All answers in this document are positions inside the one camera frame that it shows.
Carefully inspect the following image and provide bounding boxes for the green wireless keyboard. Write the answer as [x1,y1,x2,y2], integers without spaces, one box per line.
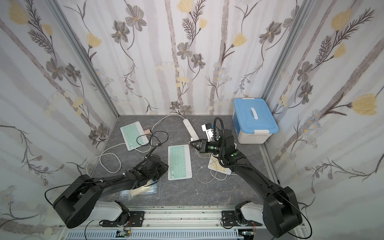
[120,121,149,151]
[168,145,192,181]

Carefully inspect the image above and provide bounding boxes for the bagged blue masks and gloves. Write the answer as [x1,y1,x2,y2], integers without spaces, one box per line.
[119,180,161,201]

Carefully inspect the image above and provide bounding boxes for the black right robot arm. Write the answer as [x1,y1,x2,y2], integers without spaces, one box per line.
[189,130,303,238]

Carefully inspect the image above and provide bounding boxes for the white power strip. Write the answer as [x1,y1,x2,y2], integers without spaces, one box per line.
[183,119,199,141]

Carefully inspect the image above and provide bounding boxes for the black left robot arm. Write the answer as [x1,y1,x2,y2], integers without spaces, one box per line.
[52,155,169,229]

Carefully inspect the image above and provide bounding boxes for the yellow wireless keyboard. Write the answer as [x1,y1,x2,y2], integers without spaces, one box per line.
[208,156,232,175]

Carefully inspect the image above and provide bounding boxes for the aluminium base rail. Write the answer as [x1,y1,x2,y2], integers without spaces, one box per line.
[58,205,307,240]

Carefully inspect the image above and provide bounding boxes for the blue lid storage box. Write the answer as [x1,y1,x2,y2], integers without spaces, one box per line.
[233,98,279,144]

